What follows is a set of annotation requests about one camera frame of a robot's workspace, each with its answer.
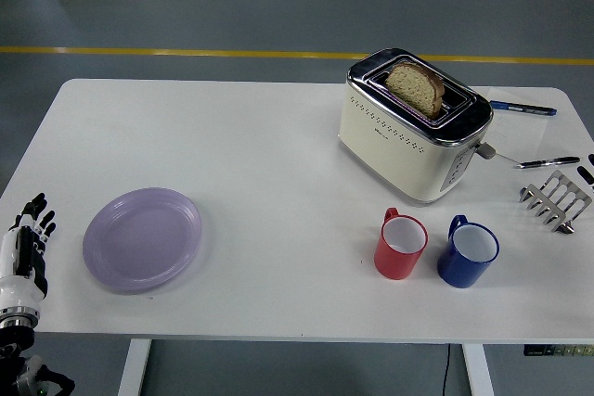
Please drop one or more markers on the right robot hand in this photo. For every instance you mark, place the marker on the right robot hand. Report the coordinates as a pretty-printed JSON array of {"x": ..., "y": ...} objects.
[{"x": 589, "y": 175}]

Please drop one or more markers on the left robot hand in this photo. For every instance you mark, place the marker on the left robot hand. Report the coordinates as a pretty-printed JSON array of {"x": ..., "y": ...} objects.
[{"x": 16, "y": 291}]

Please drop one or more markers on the purple plastic plate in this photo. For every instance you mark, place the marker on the purple plastic plate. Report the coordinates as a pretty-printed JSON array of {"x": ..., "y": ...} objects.
[{"x": 139, "y": 243}]

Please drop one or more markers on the brown bread slice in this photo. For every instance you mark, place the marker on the brown bread slice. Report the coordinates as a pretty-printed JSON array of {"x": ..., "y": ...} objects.
[{"x": 415, "y": 87}]

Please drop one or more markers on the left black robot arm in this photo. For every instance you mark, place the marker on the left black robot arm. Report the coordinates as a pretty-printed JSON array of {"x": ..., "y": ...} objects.
[{"x": 16, "y": 345}]

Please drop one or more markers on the metal toast rack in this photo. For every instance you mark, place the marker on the metal toast rack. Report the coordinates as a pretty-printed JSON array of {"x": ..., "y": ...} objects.
[{"x": 573, "y": 203}]

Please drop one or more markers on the black ballpoint pen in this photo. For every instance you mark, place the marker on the black ballpoint pen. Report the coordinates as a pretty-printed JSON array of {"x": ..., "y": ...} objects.
[{"x": 550, "y": 162}]

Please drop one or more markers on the white paper sheet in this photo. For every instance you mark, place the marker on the white paper sheet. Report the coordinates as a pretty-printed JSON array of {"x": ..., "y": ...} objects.
[{"x": 520, "y": 134}]

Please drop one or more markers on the blue marker pen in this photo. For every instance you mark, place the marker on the blue marker pen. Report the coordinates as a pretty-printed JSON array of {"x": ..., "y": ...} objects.
[{"x": 520, "y": 107}]

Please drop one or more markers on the white table leg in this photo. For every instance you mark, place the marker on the white table leg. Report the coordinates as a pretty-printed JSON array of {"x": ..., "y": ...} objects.
[
  {"x": 134, "y": 368},
  {"x": 478, "y": 370}
]

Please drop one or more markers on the blue enamel mug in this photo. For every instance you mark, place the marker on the blue enamel mug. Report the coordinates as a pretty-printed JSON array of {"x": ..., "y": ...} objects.
[{"x": 457, "y": 273}]

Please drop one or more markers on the black table control panel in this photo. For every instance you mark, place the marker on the black table control panel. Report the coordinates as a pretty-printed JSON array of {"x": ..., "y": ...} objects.
[{"x": 557, "y": 350}]

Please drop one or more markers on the cream and chrome toaster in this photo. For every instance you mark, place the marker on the cream and chrome toaster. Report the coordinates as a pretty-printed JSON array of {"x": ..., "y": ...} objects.
[{"x": 390, "y": 155}]

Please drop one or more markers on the red enamel mug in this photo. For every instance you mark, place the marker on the red enamel mug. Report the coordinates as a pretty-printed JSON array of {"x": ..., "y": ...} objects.
[{"x": 394, "y": 266}]

